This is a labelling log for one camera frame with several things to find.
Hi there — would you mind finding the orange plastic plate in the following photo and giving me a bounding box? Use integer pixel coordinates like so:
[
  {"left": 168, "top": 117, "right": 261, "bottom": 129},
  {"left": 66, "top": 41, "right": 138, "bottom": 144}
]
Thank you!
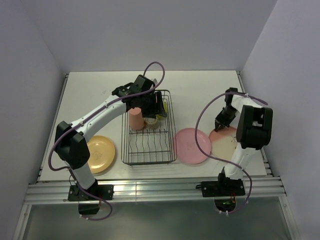
[{"left": 87, "top": 135, "right": 116, "bottom": 174}]

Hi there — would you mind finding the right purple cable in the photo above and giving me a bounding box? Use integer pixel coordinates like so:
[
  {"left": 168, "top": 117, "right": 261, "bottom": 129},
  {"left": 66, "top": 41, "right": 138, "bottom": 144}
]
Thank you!
[{"left": 194, "top": 92, "right": 269, "bottom": 213}]

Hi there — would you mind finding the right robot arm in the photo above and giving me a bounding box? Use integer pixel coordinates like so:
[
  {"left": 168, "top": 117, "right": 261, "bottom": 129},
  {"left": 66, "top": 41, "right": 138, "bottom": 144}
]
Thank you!
[{"left": 214, "top": 87, "right": 274, "bottom": 195}]

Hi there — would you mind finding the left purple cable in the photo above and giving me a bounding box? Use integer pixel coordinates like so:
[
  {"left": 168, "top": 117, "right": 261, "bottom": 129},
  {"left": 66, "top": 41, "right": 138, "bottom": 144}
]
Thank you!
[{"left": 48, "top": 61, "right": 166, "bottom": 191}]

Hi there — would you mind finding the aluminium frame rail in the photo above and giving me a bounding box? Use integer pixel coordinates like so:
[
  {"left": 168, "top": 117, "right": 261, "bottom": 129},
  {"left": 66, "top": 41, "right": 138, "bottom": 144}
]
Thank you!
[{"left": 23, "top": 175, "right": 287, "bottom": 205}]

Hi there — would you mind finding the purple cable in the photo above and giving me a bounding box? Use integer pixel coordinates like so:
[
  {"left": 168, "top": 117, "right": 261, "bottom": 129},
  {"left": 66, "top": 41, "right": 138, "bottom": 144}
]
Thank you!
[
  {"left": 48, "top": 61, "right": 166, "bottom": 191},
  {"left": 194, "top": 92, "right": 269, "bottom": 213}
]

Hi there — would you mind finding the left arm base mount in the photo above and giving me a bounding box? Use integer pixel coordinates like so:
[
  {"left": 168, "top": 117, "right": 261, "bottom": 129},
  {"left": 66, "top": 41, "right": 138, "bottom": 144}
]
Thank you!
[{"left": 67, "top": 184, "right": 114, "bottom": 221}]

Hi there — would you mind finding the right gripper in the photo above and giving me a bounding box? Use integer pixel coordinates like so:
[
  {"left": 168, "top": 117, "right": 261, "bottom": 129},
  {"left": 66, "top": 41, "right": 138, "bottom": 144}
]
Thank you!
[{"left": 214, "top": 105, "right": 237, "bottom": 131}]

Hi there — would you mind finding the yellow-green bowl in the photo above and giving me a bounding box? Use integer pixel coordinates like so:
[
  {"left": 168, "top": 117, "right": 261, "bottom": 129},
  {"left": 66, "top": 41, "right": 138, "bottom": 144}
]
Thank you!
[{"left": 160, "top": 101, "right": 168, "bottom": 118}]

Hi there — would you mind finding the wire dish rack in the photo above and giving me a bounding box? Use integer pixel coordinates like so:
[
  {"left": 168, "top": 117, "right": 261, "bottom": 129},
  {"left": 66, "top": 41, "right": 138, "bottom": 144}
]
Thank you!
[{"left": 121, "top": 89, "right": 177, "bottom": 166}]

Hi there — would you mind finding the small speckled ceramic cup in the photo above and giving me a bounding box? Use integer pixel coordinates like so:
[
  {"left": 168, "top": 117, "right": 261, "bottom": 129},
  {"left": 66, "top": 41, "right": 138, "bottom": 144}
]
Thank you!
[{"left": 145, "top": 117, "right": 159, "bottom": 130}]

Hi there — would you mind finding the pink plastic cup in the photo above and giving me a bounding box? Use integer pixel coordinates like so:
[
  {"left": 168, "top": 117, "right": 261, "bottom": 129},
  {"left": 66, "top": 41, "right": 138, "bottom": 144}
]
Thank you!
[{"left": 128, "top": 107, "right": 145, "bottom": 131}]

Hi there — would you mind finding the pink cream floral plate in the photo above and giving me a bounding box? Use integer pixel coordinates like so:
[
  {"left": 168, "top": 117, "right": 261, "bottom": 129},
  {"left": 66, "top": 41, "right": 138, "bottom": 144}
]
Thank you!
[{"left": 209, "top": 127, "right": 237, "bottom": 161}]

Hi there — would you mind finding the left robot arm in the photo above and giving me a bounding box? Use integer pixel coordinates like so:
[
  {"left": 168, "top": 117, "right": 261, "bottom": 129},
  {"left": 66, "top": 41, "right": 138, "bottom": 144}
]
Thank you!
[{"left": 50, "top": 74, "right": 167, "bottom": 200}]

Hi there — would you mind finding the pink plastic plate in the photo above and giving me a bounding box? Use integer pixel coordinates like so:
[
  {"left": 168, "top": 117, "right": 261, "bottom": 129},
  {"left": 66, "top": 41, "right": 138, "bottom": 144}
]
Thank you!
[{"left": 173, "top": 128, "right": 212, "bottom": 165}]

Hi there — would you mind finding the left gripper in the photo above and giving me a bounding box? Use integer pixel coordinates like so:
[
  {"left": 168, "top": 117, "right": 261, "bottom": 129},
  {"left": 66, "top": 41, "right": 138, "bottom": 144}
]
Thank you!
[{"left": 138, "top": 91, "right": 166, "bottom": 119}]

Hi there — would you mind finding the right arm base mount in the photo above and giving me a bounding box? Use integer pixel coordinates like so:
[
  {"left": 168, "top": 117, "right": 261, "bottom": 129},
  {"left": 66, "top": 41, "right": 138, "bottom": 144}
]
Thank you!
[{"left": 195, "top": 179, "right": 246, "bottom": 216}]

